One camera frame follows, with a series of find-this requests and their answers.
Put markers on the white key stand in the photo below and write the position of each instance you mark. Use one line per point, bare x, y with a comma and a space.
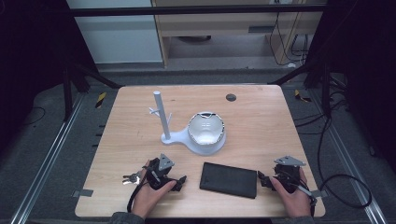
162, 115

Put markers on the person's right hand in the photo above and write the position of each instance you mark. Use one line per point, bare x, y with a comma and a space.
295, 202

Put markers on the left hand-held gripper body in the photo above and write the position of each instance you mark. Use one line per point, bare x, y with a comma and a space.
157, 175

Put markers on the person's left hand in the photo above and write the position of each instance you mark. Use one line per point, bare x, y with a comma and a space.
149, 199

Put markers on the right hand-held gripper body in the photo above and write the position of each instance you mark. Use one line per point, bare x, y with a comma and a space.
286, 175

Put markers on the white cabinet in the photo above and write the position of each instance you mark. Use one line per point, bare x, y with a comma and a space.
118, 37

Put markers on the black horizontal bar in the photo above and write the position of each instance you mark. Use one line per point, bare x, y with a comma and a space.
186, 10

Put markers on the black metal stand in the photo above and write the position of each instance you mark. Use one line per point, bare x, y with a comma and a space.
326, 90
67, 93

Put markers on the wooden desk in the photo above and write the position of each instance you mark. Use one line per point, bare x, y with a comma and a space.
218, 23

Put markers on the grey tape strip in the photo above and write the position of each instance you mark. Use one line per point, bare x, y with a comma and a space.
320, 193
83, 193

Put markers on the yellow black striped tape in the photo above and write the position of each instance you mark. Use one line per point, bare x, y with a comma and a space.
301, 96
100, 99

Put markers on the grey table grommet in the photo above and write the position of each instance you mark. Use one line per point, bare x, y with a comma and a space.
231, 97

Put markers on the black curtain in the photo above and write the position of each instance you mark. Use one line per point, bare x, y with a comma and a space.
31, 62
367, 77

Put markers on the black wallet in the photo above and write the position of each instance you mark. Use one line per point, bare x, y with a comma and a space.
229, 179

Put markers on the white bowl with silver rim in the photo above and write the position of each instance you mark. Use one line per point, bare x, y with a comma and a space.
205, 130

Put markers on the aluminium floor rail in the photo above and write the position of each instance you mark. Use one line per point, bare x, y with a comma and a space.
351, 161
46, 161

